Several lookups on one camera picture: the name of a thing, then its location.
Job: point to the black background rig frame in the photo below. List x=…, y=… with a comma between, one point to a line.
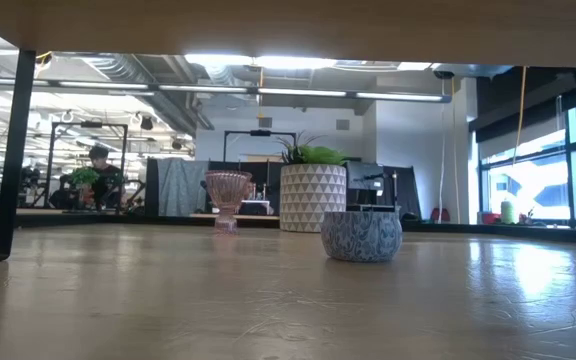
x=260, y=132
x=88, y=124

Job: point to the raised wooden platform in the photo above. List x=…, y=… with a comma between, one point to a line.
x=288, y=25

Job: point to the dark background monitor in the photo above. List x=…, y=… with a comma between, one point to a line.
x=363, y=172

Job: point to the blue patterned ceramic candle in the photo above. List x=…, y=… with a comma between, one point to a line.
x=361, y=237

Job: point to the potted green background plant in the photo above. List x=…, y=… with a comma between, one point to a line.
x=84, y=176

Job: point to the large window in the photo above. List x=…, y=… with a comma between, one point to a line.
x=533, y=185

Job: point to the red bag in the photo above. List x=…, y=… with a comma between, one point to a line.
x=440, y=216

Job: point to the white background rack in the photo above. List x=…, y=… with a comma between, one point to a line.
x=258, y=206

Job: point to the black cloth partition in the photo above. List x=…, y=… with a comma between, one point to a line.
x=268, y=172

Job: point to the pink ribbed glass candle holder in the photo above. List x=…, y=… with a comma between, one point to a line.
x=228, y=190

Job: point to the black ceiling camera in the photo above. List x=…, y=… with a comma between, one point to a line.
x=443, y=74

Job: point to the succulent in white patterned pot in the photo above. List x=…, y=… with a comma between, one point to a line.
x=313, y=200

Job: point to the grey wall speaker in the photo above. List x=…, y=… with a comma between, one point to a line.
x=343, y=125
x=265, y=122

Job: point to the long ceiling light bar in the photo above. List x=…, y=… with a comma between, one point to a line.
x=298, y=92

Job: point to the person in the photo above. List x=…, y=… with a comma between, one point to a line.
x=108, y=182

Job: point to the silver ceiling air duct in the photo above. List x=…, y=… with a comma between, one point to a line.
x=168, y=110

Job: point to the black platform support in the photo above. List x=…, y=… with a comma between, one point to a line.
x=15, y=150

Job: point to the bright ceiling light panel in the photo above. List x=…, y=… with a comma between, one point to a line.
x=268, y=61

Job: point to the pale green cylinder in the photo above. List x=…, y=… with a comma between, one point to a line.
x=508, y=212

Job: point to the grey hanging cloth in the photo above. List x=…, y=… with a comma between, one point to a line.
x=183, y=187

